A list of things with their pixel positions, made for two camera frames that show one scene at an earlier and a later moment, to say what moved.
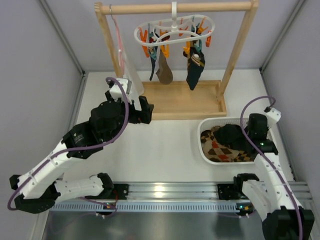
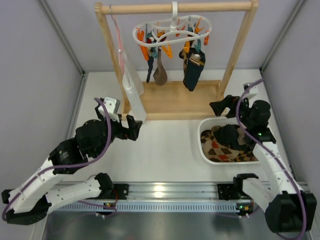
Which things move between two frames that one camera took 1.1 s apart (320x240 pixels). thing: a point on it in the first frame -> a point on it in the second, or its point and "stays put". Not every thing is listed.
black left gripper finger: (145, 115) -> (134, 126)
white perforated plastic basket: (205, 123) stays put
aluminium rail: (188, 192) stays put
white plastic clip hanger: (175, 29) stays put
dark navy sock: (152, 51) -> (150, 59)
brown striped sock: (164, 73) -> (241, 140)
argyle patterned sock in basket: (214, 151) stays put
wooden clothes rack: (186, 100) stays put
